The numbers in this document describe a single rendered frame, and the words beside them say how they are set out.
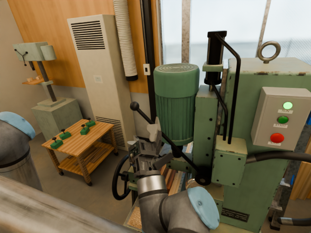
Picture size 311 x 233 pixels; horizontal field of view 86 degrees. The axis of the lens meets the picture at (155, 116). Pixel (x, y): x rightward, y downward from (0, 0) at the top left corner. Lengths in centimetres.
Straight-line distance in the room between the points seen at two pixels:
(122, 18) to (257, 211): 194
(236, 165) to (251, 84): 25
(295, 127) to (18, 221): 63
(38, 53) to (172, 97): 228
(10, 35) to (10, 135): 312
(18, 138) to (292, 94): 74
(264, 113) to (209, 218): 29
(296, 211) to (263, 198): 146
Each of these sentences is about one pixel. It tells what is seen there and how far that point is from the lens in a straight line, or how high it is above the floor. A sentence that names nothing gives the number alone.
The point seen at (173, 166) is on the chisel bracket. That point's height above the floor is 102.
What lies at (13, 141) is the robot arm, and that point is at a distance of 62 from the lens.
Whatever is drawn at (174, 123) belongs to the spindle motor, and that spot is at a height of 131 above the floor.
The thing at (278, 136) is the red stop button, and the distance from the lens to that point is 54.
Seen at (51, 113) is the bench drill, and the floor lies 68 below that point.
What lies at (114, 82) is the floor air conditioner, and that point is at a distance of 212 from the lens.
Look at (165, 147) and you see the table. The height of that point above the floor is 90.
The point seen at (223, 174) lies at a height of 120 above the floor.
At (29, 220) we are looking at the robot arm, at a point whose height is 136.
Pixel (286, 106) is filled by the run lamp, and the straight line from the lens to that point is 51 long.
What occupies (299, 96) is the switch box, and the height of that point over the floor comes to 148.
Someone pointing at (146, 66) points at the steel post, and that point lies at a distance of 205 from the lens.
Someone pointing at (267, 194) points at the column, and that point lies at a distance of 81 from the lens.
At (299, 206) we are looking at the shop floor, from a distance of 232.
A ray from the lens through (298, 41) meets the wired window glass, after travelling 204.
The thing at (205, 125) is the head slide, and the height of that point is 131.
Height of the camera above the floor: 164
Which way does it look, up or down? 28 degrees down
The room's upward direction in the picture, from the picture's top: 5 degrees counter-clockwise
